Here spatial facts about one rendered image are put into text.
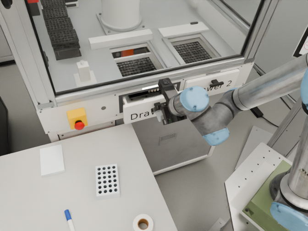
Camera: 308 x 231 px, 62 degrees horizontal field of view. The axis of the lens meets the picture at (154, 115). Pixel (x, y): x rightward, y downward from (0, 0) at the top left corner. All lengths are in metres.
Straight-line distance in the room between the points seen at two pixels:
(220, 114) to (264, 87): 0.15
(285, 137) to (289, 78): 1.33
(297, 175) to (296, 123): 1.22
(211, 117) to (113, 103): 0.49
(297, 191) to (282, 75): 0.29
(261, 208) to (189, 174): 1.03
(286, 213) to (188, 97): 0.40
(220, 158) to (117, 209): 1.25
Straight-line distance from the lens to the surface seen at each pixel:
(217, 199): 1.94
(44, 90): 1.01
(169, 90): 0.93
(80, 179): 1.08
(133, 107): 1.07
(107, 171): 1.04
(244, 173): 1.17
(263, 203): 1.02
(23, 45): 0.89
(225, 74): 1.29
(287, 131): 1.98
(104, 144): 1.15
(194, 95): 0.74
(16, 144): 2.25
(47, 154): 1.15
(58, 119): 1.13
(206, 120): 0.77
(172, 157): 1.76
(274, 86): 0.75
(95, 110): 1.12
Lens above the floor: 1.71
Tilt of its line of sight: 49 degrees down
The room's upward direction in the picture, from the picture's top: 6 degrees clockwise
